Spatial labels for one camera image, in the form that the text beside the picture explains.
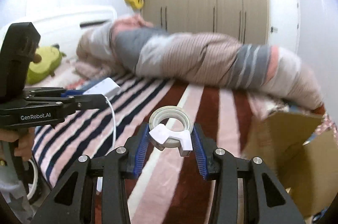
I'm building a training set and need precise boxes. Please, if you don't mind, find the tape roll with white dispenser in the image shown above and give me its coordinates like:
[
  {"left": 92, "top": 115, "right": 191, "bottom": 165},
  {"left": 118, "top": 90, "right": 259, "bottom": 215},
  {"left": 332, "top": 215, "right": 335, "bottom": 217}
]
[{"left": 148, "top": 106, "right": 194, "bottom": 157}]

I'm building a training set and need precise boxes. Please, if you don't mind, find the white charger with cable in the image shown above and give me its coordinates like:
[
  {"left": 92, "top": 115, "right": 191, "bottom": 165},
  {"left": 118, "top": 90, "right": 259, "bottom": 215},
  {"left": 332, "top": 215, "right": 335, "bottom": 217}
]
[{"left": 33, "top": 78, "right": 120, "bottom": 186}]

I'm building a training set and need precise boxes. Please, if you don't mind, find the grey left sleeve forearm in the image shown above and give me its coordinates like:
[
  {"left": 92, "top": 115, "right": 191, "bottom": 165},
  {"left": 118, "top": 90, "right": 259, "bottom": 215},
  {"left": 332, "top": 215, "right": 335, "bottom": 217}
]
[{"left": 1, "top": 141, "right": 38, "bottom": 223}]

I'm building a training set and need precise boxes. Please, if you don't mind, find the person's left hand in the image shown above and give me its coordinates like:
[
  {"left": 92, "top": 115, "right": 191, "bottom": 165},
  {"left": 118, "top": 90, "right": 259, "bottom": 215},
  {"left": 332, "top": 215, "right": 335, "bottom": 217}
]
[{"left": 1, "top": 127, "right": 35, "bottom": 162}]

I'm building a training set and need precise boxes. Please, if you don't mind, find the pink pillow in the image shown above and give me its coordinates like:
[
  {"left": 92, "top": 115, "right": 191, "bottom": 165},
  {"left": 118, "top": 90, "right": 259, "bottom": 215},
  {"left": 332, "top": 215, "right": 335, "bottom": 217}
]
[{"left": 26, "top": 58, "right": 86, "bottom": 89}]

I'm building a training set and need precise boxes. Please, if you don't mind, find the green avocado plush toy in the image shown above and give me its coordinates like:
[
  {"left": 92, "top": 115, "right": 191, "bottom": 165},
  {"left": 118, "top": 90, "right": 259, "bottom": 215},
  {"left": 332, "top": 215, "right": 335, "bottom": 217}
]
[{"left": 26, "top": 45, "right": 67, "bottom": 85}]

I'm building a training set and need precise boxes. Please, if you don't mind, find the striped bed blanket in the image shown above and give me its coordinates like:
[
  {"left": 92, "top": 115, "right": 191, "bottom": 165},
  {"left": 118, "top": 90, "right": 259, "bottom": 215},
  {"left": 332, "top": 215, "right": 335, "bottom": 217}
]
[{"left": 33, "top": 88, "right": 337, "bottom": 223}]

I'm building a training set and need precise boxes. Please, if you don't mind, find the white bed headboard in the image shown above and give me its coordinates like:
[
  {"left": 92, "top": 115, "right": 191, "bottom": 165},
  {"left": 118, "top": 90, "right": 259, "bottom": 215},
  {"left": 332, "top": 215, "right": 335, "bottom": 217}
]
[{"left": 1, "top": 5, "right": 117, "bottom": 58}]

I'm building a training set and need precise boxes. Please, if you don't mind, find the rolled striped duvet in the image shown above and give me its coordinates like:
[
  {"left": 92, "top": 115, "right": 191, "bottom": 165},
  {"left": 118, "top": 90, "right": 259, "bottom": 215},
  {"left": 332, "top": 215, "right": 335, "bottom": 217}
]
[{"left": 75, "top": 15, "right": 325, "bottom": 113}]

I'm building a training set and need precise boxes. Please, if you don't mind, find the brown cardboard box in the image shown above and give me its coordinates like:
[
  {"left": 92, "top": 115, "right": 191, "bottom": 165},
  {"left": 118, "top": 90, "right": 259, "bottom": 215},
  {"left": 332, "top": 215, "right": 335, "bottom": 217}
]
[{"left": 242, "top": 111, "right": 337, "bottom": 218}]

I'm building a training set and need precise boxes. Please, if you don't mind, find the white door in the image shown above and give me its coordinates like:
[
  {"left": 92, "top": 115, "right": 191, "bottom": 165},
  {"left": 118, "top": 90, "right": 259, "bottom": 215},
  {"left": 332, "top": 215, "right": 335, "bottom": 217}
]
[{"left": 268, "top": 0, "right": 300, "bottom": 53}]

